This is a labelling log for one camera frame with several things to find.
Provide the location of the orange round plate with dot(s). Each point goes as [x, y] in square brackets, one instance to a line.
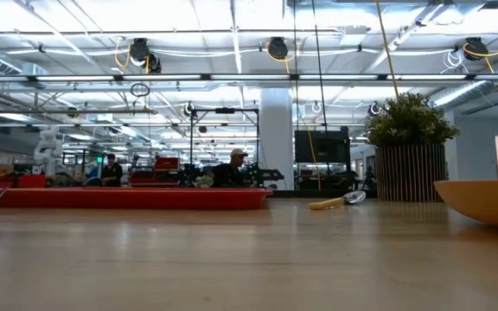
[487, 201]

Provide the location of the red plastic serving tray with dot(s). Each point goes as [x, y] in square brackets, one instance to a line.
[123, 199]

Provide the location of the person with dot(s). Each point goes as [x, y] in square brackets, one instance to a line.
[227, 175]
[111, 173]

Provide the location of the white building column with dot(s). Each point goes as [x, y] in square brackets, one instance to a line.
[276, 138]

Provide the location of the black screen on stand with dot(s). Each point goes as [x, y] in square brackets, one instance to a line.
[322, 147]

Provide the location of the red storage bin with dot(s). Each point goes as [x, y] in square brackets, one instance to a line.
[167, 164]

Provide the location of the potted plant slatted planter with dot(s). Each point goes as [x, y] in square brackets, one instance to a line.
[411, 173]

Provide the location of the white robot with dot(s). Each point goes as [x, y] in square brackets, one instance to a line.
[48, 149]

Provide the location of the black tall frame rig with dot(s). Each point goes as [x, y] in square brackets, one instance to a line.
[225, 110]

